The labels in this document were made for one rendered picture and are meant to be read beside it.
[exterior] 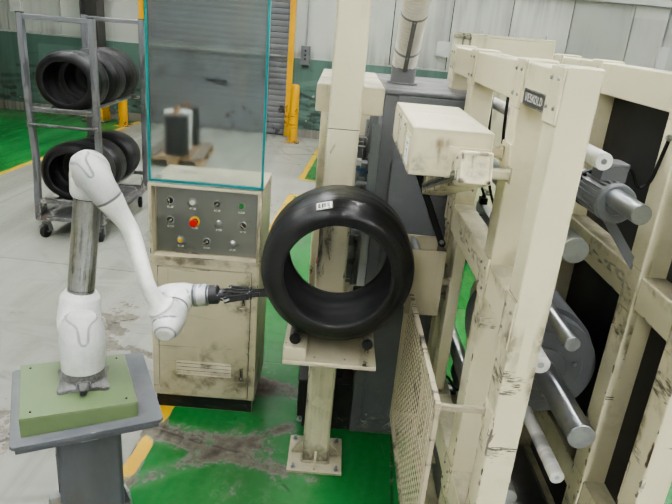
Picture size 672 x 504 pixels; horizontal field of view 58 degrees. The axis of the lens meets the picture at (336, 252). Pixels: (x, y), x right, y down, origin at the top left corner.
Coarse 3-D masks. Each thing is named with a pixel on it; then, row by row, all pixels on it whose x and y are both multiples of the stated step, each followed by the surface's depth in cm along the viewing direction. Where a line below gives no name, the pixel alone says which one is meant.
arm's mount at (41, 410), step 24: (120, 360) 245; (24, 384) 222; (48, 384) 223; (120, 384) 228; (24, 408) 208; (48, 408) 209; (72, 408) 210; (96, 408) 212; (120, 408) 216; (24, 432) 204; (48, 432) 208
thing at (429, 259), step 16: (416, 240) 263; (432, 240) 269; (416, 256) 251; (432, 256) 251; (416, 272) 254; (432, 272) 254; (416, 288) 257; (432, 288) 256; (416, 304) 259; (432, 304) 259
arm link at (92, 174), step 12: (72, 156) 206; (84, 156) 204; (96, 156) 209; (72, 168) 205; (84, 168) 204; (96, 168) 206; (108, 168) 213; (84, 180) 205; (96, 180) 206; (108, 180) 209; (84, 192) 209; (96, 192) 207; (108, 192) 209; (96, 204) 211
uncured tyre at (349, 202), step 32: (320, 192) 224; (352, 192) 224; (288, 224) 216; (320, 224) 214; (352, 224) 213; (384, 224) 215; (288, 256) 248; (288, 288) 250; (384, 288) 251; (288, 320) 230; (320, 320) 246; (352, 320) 246; (384, 320) 228
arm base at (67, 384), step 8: (104, 368) 227; (64, 376) 220; (88, 376) 221; (96, 376) 223; (104, 376) 227; (64, 384) 220; (72, 384) 220; (80, 384) 219; (88, 384) 220; (96, 384) 223; (104, 384) 224; (56, 392) 218; (64, 392) 218; (72, 392) 219; (80, 392) 219
